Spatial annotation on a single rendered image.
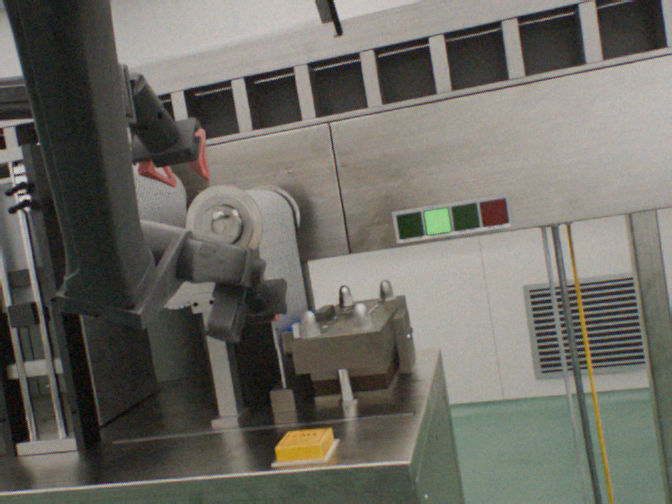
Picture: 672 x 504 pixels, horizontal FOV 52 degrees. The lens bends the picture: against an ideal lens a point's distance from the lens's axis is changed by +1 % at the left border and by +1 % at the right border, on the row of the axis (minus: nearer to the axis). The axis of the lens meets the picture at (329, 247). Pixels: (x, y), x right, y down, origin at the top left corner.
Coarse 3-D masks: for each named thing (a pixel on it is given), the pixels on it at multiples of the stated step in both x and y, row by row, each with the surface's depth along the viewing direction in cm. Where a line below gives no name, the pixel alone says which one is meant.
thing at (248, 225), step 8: (208, 200) 124; (216, 200) 124; (224, 200) 124; (232, 200) 123; (240, 200) 123; (200, 208) 125; (208, 208) 124; (240, 208) 123; (248, 208) 123; (200, 216) 125; (240, 216) 123; (248, 216) 123; (200, 224) 125; (248, 224) 123; (200, 232) 125; (248, 232) 123; (240, 240) 124; (248, 240) 123
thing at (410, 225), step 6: (402, 216) 150; (408, 216) 149; (414, 216) 149; (402, 222) 150; (408, 222) 149; (414, 222) 149; (420, 222) 149; (402, 228) 150; (408, 228) 149; (414, 228) 149; (420, 228) 149; (402, 234) 150; (408, 234) 150; (414, 234) 149; (420, 234) 149
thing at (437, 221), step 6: (432, 210) 148; (438, 210) 148; (444, 210) 147; (426, 216) 148; (432, 216) 148; (438, 216) 148; (444, 216) 148; (426, 222) 148; (432, 222) 148; (438, 222) 148; (444, 222) 148; (432, 228) 148; (438, 228) 148; (444, 228) 148
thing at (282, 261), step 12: (264, 252) 125; (276, 252) 132; (288, 252) 140; (276, 264) 131; (288, 264) 138; (300, 264) 147; (264, 276) 124; (276, 276) 130; (288, 276) 137; (300, 276) 146; (288, 288) 136; (300, 288) 144; (288, 300) 135; (300, 300) 143; (288, 312) 134; (300, 312) 142; (276, 324) 126; (288, 324) 133; (276, 336) 125; (276, 348) 125
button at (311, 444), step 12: (288, 432) 103; (300, 432) 103; (312, 432) 102; (324, 432) 101; (288, 444) 98; (300, 444) 97; (312, 444) 97; (324, 444) 97; (288, 456) 97; (300, 456) 97; (312, 456) 96; (324, 456) 97
